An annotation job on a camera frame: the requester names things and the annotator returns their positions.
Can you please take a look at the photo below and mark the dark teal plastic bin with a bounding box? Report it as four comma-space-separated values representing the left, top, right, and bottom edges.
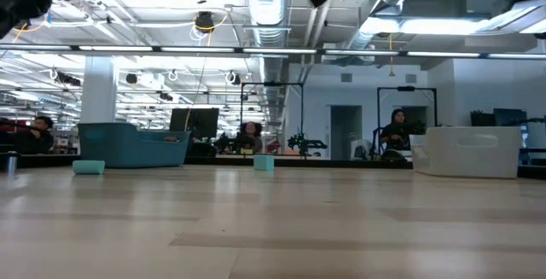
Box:
77, 121, 192, 169

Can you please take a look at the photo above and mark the black computer monitor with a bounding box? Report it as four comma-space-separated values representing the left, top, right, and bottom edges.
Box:
493, 108, 529, 127
169, 108, 220, 140

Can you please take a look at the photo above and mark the white square pillar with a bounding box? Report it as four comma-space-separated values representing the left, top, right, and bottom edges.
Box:
80, 55, 119, 125

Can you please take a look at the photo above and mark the silver metal cup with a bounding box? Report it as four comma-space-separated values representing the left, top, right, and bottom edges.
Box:
5, 151, 19, 176

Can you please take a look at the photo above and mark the silver round ventilation duct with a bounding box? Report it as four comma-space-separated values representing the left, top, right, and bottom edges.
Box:
243, 0, 293, 49

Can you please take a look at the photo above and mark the person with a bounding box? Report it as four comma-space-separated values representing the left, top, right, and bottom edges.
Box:
380, 108, 413, 151
10, 115, 55, 155
238, 120, 264, 154

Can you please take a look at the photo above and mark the light teal cube block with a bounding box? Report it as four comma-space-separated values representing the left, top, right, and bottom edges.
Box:
253, 154, 276, 171

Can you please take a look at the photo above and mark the long ceiling light bar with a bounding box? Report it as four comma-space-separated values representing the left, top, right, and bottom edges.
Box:
0, 44, 546, 61

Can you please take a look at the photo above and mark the black aluminium table frame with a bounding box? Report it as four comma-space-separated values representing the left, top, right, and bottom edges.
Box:
0, 154, 546, 170

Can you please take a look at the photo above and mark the translucent white plastic bin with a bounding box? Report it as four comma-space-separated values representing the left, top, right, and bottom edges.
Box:
409, 125, 522, 179

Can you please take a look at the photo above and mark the black metal frame stand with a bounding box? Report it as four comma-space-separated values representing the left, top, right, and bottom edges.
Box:
241, 81, 305, 135
376, 85, 439, 129

